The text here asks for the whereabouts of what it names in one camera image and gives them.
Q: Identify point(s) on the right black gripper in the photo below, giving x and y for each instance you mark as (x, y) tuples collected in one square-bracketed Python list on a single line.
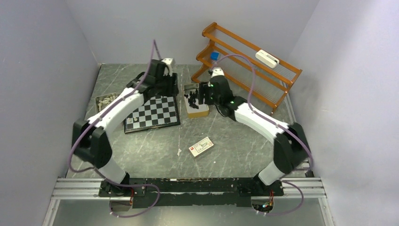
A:
[(204, 87)]

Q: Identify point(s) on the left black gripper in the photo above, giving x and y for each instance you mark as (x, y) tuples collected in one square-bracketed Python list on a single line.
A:
[(173, 90)]

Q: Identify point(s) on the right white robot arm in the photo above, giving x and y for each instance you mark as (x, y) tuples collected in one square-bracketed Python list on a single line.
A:
[(289, 142)]

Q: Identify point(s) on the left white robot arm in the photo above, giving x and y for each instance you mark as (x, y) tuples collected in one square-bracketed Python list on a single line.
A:
[(90, 140)]

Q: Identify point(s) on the tin box black pieces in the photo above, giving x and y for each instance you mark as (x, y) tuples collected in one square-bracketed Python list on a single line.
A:
[(193, 107)]

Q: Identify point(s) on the tin box white pieces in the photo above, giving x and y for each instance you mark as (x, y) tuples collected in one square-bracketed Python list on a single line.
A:
[(104, 100)]

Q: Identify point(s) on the black white chessboard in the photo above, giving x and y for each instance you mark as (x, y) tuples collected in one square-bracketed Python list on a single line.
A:
[(157, 112)]

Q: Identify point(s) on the blue block on rack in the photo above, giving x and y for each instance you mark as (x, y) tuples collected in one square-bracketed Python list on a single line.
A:
[(214, 56)]

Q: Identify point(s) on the orange wooden rack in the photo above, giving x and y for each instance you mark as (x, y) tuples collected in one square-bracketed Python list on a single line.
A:
[(237, 60)]

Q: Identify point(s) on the white device on rack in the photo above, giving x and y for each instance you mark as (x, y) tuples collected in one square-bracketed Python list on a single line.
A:
[(266, 58)]

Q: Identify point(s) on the white red card box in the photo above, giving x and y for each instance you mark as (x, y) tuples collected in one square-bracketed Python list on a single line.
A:
[(201, 146)]

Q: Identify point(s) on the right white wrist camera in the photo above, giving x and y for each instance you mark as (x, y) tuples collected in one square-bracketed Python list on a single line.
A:
[(217, 72)]

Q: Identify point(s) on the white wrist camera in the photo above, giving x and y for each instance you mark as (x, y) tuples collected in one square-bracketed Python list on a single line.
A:
[(217, 72), (170, 62)]

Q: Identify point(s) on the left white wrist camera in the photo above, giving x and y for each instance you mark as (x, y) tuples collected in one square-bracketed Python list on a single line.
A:
[(170, 62)]

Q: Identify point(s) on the black mounting base plate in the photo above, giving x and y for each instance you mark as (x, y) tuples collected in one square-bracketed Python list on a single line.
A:
[(191, 191)]

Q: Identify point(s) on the aluminium rail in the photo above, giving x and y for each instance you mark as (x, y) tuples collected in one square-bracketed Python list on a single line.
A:
[(88, 188)]

